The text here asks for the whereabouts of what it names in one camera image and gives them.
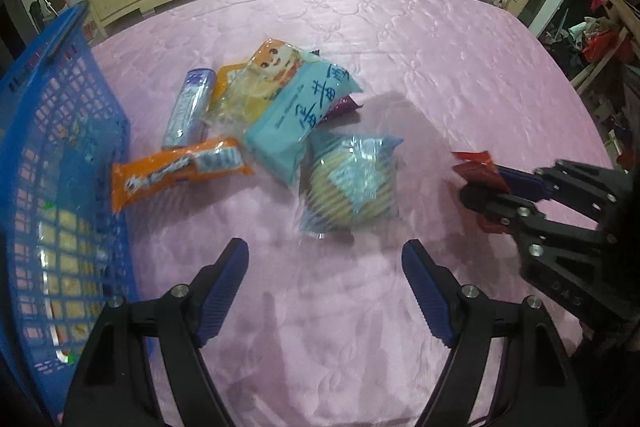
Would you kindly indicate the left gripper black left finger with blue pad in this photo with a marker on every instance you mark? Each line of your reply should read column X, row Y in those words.
column 112, row 384

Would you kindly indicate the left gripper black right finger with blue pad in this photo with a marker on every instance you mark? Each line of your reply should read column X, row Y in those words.
column 535, row 386

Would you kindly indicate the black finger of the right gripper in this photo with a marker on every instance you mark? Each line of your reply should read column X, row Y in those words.
column 594, row 192
column 497, row 213

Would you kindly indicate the small red snack packet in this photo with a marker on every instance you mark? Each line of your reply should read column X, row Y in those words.
column 478, row 168

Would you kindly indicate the blue plastic mesh basket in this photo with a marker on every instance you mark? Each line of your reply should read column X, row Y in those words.
column 62, row 130

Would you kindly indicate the round cookie clear blue bag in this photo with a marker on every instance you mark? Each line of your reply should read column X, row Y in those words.
column 352, row 181

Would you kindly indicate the orange Alpenliebe candy pack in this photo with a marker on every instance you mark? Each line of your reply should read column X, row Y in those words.
column 150, row 175

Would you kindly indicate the light blue egg roll bag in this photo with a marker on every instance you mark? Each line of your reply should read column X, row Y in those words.
column 277, row 140

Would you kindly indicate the orange yellow cartoon snack bag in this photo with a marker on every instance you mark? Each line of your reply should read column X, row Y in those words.
column 252, row 88

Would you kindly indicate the clear cracker pack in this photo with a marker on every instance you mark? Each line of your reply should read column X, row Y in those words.
column 67, row 252

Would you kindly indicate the wooden clothes rack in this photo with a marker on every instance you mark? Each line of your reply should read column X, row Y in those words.
column 614, row 35

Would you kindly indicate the pink quilted mat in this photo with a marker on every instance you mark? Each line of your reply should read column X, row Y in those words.
column 326, row 332

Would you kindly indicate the blue silver candy tube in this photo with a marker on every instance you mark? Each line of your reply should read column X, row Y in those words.
column 185, row 125

